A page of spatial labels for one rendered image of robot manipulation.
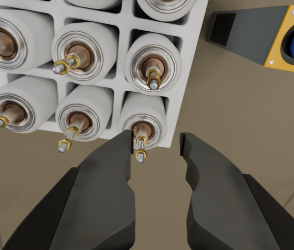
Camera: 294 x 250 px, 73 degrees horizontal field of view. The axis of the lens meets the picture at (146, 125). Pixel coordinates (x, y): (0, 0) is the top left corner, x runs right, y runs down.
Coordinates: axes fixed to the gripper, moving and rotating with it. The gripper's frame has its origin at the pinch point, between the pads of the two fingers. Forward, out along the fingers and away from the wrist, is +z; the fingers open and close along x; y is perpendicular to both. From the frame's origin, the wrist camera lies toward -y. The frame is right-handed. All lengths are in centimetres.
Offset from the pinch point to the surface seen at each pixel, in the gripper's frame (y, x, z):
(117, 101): 9.4, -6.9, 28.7
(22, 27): -4.7, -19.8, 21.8
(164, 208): 64, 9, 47
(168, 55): -1.7, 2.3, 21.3
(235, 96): 13, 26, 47
